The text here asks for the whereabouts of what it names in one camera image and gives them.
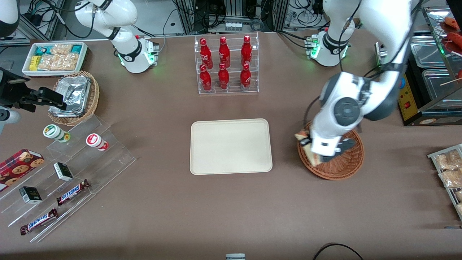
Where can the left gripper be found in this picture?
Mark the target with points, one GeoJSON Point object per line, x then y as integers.
{"type": "Point", "coordinates": [306, 142]}

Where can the aluminium frame rack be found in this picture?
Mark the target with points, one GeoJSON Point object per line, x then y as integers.
{"type": "Point", "coordinates": [187, 18]}

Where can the red cookie box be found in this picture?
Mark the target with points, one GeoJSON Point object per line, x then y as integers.
{"type": "Point", "coordinates": [16, 168]}

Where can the clear acrylic stepped stand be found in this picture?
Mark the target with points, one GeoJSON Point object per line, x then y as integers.
{"type": "Point", "coordinates": [108, 159]}

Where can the round brown wicker basket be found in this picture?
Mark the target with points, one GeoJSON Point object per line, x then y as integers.
{"type": "Point", "coordinates": [343, 169]}

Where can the silver foil container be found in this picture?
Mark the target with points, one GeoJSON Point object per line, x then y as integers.
{"type": "Point", "coordinates": [74, 94]}

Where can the red sausage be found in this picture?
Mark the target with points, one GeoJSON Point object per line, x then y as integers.
{"type": "Point", "coordinates": [454, 23]}
{"type": "Point", "coordinates": [455, 38]}

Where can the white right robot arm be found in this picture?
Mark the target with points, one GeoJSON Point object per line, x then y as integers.
{"type": "Point", "coordinates": [122, 14]}

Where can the teal snack packet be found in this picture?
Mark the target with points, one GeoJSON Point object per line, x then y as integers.
{"type": "Point", "coordinates": [77, 48]}

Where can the clear bag of crackers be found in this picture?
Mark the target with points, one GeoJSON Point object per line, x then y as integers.
{"type": "Point", "coordinates": [449, 160]}
{"type": "Point", "coordinates": [451, 178]}
{"type": "Point", "coordinates": [459, 195]}

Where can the black food warmer yellow panel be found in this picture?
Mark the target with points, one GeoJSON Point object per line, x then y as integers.
{"type": "Point", "coordinates": [409, 97]}

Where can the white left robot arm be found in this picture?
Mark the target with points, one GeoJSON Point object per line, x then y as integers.
{"type": "Point", "coordinates": [375, 21]}

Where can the red lid cup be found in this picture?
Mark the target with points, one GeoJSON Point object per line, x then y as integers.
{"type": "Point", "coordinates": [94, 140]}

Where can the small black box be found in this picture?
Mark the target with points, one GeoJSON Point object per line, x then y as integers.
{"type": "Point", "coordinates": [30, 195]}
{"type": "Point", "coordinates": [63, 171]}

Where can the green white snack packet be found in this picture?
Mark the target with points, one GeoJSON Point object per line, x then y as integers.
{"type": "Point", "coordinates": [44, 50]}

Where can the large clear cracker bag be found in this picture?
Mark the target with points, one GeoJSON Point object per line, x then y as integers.
{"type": "Point", "coordinates": [59, 62]}

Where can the snickers bar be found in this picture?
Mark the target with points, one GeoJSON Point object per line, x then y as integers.
{"type": "Point", "coordinates": [39, 221]}
{"type": "Point", "coordinates": [72, 192]}

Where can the cream rectangular tray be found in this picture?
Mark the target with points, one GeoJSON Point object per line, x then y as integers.
{"type": "Point", "coordinates": [231, 146]}

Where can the steel warmer pan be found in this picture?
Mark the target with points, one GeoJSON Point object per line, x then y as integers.
{"type": "Point", "coordinates": [429, 52]}
{"type": "Point", "coordinates": [438, 88]}

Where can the tan wicker basket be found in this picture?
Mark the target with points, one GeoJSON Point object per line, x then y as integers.
{"type": "Point", "coordinates": [94, 94]}

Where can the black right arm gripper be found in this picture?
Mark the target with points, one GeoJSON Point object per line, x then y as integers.
{"type": "Point", "coordinates": [10, 89]}

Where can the small clear cracker bag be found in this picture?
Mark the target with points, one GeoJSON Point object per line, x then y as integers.
{"type": "Point", "coordinates": [62, 48]}

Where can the green lid cup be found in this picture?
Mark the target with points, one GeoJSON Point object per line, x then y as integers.
{"type": "Point", "coordinates": [52, 131]}

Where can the clear acrylic bottle rack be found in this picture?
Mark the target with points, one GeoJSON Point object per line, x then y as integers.
{"type": "Point", "coordinates": [232, 90]}

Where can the white plastic snack bin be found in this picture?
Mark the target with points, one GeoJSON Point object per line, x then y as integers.
{"type": "Point", "coordinates": [25, 70]}

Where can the grey device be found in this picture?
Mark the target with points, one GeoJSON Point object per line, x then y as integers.
{"type": "Point", "coordinates": [235, 257]}

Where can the yellow snack packet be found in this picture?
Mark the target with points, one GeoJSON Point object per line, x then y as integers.
{"type": "Point", "coordinates": [34, 63]}

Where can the metal tray of snack bags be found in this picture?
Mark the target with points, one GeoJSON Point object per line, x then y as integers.
{"type": "Point", "coordinates": [433, 156]}

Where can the white terminal strip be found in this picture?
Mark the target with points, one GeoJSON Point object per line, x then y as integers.
{"type": "Point", "coordinates": [233, 26]}

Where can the triangle sandwich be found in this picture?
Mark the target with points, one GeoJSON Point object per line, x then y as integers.
{"type": "Point", "coordinates": [312, 159]}

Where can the red cola bottle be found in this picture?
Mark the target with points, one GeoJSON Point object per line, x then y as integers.
{"type": "Point", "coordinates": [246, 51]}
{"type": "Point", "coordinates": [206, 54]}
{"type": "Point", "coordinates": [224, 53]}
{"type": "Point", "coordinates": [205, 81]}
{"type": "Point", "coordinates": [223, 79]}
{"type": "Point", "coordinates": [245, 78]}

